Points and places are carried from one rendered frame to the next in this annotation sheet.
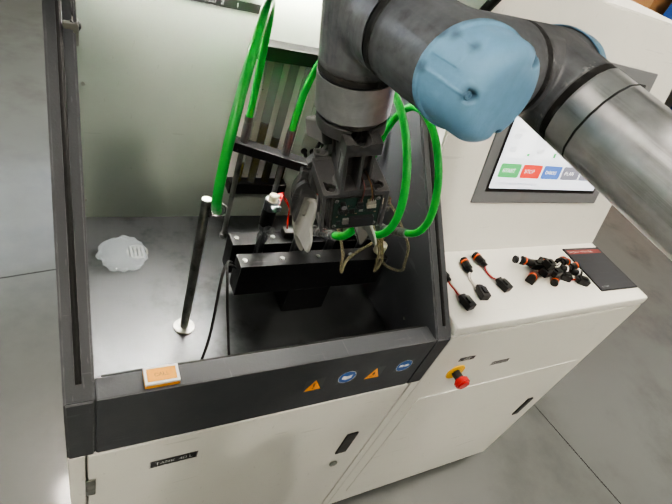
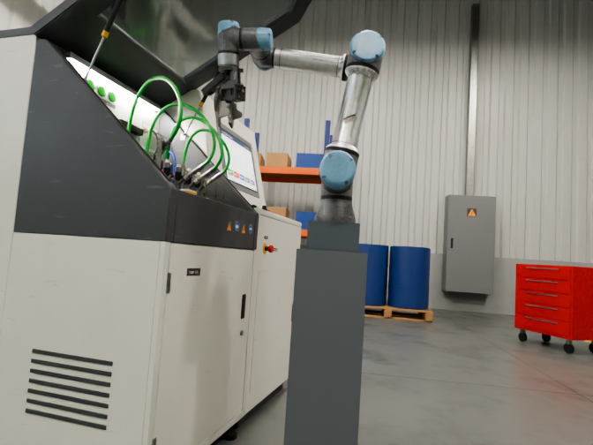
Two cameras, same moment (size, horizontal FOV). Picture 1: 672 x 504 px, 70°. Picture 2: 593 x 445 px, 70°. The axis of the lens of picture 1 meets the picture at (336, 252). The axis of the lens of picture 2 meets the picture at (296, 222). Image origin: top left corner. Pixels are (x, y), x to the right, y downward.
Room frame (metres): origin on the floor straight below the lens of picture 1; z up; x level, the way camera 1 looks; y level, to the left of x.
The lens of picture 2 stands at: (-0.92, 0.64, 0.77)
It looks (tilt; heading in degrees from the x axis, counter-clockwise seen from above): 5 degrees up; 325
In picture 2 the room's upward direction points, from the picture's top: 4 degrees clockwise
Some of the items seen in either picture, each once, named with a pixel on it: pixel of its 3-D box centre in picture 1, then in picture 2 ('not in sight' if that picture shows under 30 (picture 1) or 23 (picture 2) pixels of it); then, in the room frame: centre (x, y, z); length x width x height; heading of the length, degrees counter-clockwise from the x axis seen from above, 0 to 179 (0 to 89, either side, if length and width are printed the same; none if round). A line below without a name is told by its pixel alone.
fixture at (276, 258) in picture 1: (303, 270); not in sight; (0.80, 0.05, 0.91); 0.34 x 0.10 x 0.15; 129
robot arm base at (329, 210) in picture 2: not in sight; (335, 210); (0.27, -0.35, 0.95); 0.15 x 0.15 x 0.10
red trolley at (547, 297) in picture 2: not in sight; (557, 305); (1.22, -4.29, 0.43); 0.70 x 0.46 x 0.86; 163
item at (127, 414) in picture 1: (282, 380); (217, 224); (0.54, 0.00, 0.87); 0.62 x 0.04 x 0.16; 129
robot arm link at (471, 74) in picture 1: (462, 64); (257, 41); (0.38, -0.03, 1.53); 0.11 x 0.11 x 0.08; 50
